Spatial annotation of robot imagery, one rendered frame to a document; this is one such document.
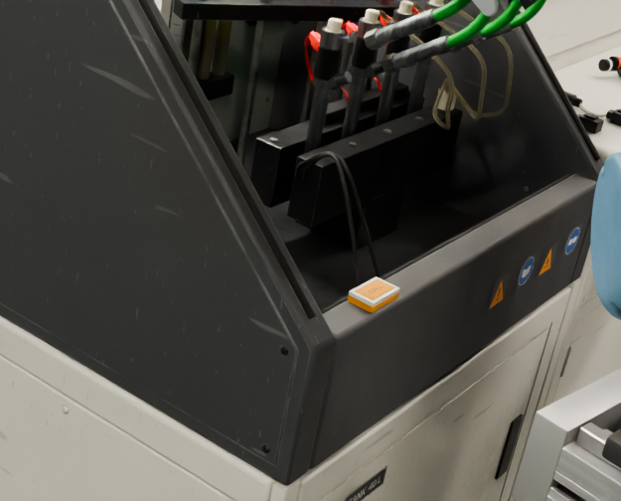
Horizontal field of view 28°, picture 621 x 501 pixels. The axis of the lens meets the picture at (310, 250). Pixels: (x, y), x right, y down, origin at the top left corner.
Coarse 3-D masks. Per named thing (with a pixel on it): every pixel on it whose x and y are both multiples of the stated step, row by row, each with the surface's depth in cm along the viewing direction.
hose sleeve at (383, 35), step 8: (416, 16) 138; (424, 16) 137; (432, 16) 136; (392, 24) 140; (400, 24) 139; (408, 24) 138; (416, 24) 138; (424, 24) 137; (432, 24) 137; (384, 32) 140; (392, 32) 140; (400, 32) 139; (408, 32) 139; (384, 40) 141; (392, 40) 141
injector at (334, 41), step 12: (324, 36) 145; (336, 36) 144; (324, 48) 145; (336, 48) 145; (324, 60) 146; (336, 60) 146; (324, 72) 146; (336, 72) 147; (348, 72) 146; (324, 84) 147; (336, 84) 146; (324, 96) 148; (312, 108) 149; (324, 108) 149; (312, 120) 150; (324, 120) 150; (312, 132) 150; (312, 144) 151
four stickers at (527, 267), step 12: (576, 228) 164; (576, 240) 166; (552, 252) 160; (564, 252) 164; (528, 264) 154; (504, 276) 148; (528, 276) 155; (504, 288) 150; (516, 288) 153; (492, 300) 148
